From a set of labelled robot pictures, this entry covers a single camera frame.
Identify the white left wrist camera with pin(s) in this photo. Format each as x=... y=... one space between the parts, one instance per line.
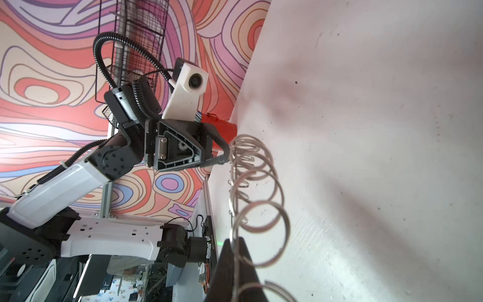
x=190 y=83

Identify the red pencil cup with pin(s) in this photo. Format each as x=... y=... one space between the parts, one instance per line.
x=227 y=130

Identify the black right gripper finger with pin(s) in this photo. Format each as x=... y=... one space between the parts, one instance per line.
x=222 y=280

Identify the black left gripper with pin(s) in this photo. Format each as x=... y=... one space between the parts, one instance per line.
x=175 y=145

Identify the black wire basket left wall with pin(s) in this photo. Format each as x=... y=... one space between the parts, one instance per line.
x=132 y=49

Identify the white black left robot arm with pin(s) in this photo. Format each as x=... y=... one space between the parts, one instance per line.
x=41 y=225

